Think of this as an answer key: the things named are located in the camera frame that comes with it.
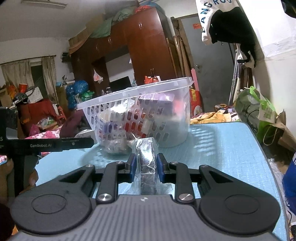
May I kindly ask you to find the silver packet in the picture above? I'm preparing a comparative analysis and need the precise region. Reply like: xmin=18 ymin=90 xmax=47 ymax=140
xmin=101 ymin=138 xmax=130 ymax=155

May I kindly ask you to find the fluorescent tube lamp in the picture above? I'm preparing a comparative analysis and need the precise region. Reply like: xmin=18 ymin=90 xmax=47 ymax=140
xmin=21 ymin=0 xmax=67 ymax=8

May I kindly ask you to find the grey door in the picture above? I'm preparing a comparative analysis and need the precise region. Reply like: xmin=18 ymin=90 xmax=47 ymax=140
xmin=181 ymin=15 xmax=235 ymax=112

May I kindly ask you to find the red cloth covered furniture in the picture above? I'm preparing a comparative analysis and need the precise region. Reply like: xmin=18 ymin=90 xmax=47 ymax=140
xmin=17 ymin=98 xmax=58 ymax=138

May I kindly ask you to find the blue plastic bags pile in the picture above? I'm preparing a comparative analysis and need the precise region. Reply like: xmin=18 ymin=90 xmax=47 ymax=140
xmin=66 ymin=80 xmax=94 ymax=110

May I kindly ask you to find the blue shopping bag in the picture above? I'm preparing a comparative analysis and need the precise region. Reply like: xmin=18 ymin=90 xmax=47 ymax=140
xmin=282 ymin=153 xmax=296 ymax=215

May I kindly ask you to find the dark red wooden wardrobe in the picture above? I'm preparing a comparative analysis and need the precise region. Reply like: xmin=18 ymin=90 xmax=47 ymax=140
xmin=71 ymin=8 xmax=182 ymax=95

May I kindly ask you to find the person left hand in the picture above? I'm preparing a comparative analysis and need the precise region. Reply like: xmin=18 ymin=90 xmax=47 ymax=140
xmin=0 ymin=157 xmax=39 ymax=204

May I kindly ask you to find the orange white hanging bag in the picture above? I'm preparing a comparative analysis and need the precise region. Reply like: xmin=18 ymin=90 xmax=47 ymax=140
xmin=144 ymin=75 xmax=161 ymax=84

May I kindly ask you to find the beige window curtain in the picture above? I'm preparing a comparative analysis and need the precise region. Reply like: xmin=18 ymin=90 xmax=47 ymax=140
xmin=1 ymin=56 xmax=58 ymax=103

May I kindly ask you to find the pink floral bedding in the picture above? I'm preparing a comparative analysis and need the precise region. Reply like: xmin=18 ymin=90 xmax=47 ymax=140
xmin=27 ymin=129 xmax=60 ymax=139

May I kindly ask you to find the clear plastic perforated basket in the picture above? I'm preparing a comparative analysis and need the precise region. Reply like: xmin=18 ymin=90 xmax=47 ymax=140
xmin=77 ymin=77 xmax=193 ymax=148

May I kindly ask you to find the green plastic bag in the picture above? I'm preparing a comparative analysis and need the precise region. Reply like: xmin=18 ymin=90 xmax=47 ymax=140
xmin=235 ymin=86 xmax=277 ymax=143

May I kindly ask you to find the brown paper bag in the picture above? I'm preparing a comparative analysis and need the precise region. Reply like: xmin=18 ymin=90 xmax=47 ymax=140
xmin=263 ymin=111 xmax=295 ymax=152

